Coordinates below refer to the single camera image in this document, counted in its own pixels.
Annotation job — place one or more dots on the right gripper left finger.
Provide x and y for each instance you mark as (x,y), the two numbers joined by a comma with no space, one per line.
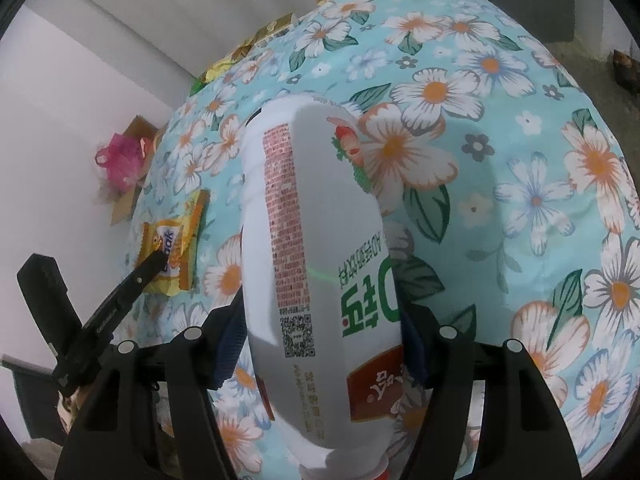
(117,430)

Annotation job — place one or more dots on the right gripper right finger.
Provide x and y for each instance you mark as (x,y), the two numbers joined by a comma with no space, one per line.
(522,433)

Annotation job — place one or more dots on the yellow Enaak snack packet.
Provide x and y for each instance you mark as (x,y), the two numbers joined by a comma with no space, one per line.
(178,240)

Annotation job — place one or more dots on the white yogurt bottle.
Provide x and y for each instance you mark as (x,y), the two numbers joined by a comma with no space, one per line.
(319,296)

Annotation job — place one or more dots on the pink mesh gift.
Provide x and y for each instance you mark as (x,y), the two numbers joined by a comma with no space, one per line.
(122,160)

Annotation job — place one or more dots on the floral blue tablecloth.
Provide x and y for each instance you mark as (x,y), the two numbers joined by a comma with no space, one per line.
(507,201)

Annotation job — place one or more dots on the brown basket on floor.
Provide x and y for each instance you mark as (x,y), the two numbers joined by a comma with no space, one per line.
(626,71)

